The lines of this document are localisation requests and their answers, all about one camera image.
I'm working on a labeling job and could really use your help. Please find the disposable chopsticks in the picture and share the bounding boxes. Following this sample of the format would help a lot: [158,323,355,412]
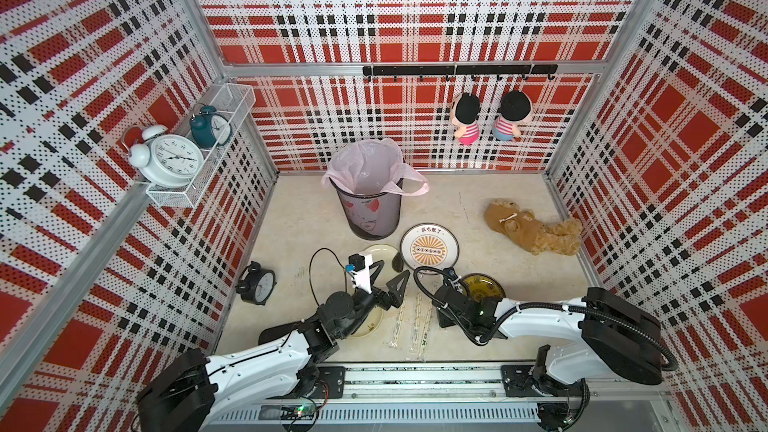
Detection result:
[417,312,433,361]
[408,310,423,357]
[388,303,408,349]

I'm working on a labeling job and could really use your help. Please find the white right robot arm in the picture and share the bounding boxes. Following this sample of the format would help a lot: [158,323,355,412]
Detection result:
[429,285,679,397]

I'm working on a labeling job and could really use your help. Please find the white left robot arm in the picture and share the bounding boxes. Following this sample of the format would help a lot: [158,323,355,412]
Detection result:
[136,254,410,431]

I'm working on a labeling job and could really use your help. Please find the cream plate with flower print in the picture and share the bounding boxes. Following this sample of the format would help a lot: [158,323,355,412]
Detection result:
[360,244,405,286]

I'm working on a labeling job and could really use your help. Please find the yellow patterned plate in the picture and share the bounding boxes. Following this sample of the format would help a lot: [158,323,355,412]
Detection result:
[462,273,506,302]

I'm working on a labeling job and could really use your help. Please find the black mesh waste bin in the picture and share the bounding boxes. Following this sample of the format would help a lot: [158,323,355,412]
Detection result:
[331,182,402,241]

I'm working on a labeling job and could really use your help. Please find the white plate with teal rim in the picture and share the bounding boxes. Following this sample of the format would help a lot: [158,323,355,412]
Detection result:
[399,223,460,269]

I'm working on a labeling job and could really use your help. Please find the black alarm clock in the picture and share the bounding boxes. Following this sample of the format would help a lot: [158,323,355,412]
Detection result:
[235,261,277,306]

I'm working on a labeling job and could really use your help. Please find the brown teddy bear plush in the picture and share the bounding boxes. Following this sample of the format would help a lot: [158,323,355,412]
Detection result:
[484,199,583,256]

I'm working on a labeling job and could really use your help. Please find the pink striped hanging doll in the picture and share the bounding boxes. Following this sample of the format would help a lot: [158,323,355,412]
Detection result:
[450,92,480,145]

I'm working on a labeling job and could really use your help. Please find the blue striped hanging doll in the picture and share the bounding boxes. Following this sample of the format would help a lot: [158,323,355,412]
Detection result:
[492,90,533,141]

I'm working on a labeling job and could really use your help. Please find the teal alarm clock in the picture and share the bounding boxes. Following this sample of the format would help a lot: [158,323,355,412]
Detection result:
[190,105,233,149]

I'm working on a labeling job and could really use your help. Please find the white twin-bell alarm clock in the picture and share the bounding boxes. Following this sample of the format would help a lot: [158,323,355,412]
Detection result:
[128,124,204,189]

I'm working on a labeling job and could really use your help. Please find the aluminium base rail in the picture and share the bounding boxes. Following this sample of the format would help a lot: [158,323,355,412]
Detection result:
[211,361,684,431]

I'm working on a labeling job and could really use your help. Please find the black wall hook rail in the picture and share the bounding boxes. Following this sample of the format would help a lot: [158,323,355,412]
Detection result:
[362,64,558,78]

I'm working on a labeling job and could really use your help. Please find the white wire wall shelf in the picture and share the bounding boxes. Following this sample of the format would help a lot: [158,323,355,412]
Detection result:
[128,83,262,208]

